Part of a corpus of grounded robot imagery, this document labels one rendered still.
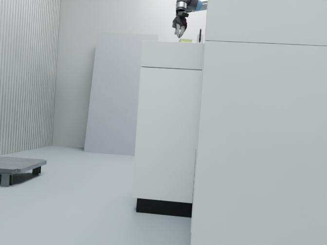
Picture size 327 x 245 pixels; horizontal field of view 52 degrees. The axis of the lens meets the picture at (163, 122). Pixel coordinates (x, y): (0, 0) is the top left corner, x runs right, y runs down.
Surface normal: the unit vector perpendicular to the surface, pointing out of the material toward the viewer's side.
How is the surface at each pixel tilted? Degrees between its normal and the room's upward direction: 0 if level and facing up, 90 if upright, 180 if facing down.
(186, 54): 90
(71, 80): 90
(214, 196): 90
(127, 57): 81
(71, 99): 90
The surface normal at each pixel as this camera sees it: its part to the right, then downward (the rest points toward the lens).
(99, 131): -0.08, -0.14
